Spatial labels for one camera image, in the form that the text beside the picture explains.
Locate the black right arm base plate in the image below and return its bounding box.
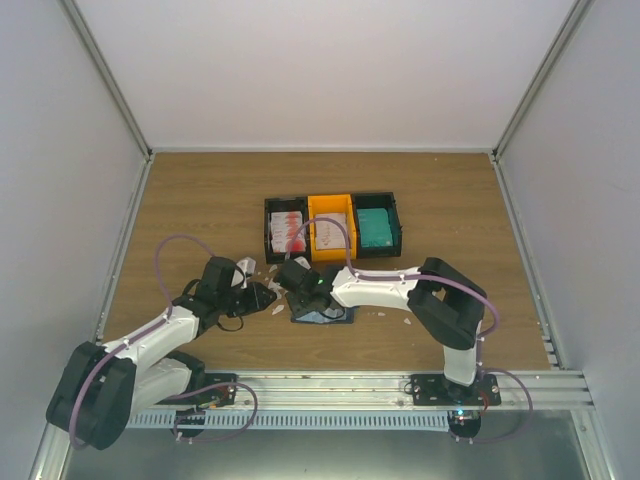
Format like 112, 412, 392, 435
408, 373, 502, 407

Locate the black left card bin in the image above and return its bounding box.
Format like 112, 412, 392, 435
264, 196, 311, 265

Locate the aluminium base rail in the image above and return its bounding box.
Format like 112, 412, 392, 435
236, 370, 594, 410

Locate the aluminium corner post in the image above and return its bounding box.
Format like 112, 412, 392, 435
491, 0, 594, 163
58, 0, 153, 163

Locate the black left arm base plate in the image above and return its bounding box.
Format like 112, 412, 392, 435
188, 373, 238, 407

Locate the red white card stack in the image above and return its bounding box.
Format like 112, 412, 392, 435
269, 211, 306, 254

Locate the aluminium corner post left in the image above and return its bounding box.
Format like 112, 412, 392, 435
58, 0, 153, 163

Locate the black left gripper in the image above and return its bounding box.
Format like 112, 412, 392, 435
217, 281, 276, 317

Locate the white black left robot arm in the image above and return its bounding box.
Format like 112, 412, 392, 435
45, 257, 277, 450

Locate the black card bin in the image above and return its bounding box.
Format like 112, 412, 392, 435
352, 192, 403, 259
264, 196, 311, 265

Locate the black right card bin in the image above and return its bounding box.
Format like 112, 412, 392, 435
352, 192, 403, 259

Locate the teal card stack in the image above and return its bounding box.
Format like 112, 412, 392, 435
356, 208, 394, 248

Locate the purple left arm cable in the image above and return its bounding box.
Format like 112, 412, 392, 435
68, 233, 221, 451

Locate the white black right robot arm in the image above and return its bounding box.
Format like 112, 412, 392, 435
275, 257, 495, 405

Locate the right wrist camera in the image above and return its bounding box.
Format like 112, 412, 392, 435
294, 257, 311, 270

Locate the blue card holder wallet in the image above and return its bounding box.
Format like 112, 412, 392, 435
291, 307, 357, 325

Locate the yellow middle card bin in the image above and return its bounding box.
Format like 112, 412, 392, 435
308, 194, 357, 262

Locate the aluminium corner post right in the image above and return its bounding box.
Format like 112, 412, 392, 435
491, 0, 594, 163

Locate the grey slotted cable duct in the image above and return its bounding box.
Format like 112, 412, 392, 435
124, 409, 451, 431

